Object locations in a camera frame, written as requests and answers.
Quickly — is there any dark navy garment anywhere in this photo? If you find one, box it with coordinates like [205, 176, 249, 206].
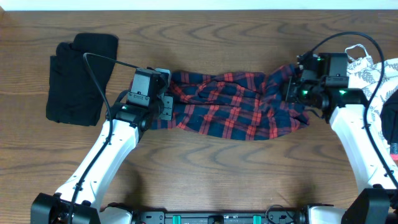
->
[380, 91, 398, 144]

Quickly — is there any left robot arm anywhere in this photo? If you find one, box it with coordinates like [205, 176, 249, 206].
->
[30, 68, 173, 223]

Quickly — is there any white fern print cloth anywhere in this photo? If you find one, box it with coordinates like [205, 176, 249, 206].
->
[345, 44, 397, 149]

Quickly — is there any red object at edge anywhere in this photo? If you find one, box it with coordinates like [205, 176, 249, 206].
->
[389, 143, 398, 161]

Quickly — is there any red navy plaid shirt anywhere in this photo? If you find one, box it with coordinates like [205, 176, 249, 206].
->
[151, 64, 310, 141]

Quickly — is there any black folded garment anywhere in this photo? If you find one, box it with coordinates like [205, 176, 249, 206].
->
[46, 33, 119, 126]

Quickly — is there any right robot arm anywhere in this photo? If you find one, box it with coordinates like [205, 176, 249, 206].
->
[283, 53, 397, 223]

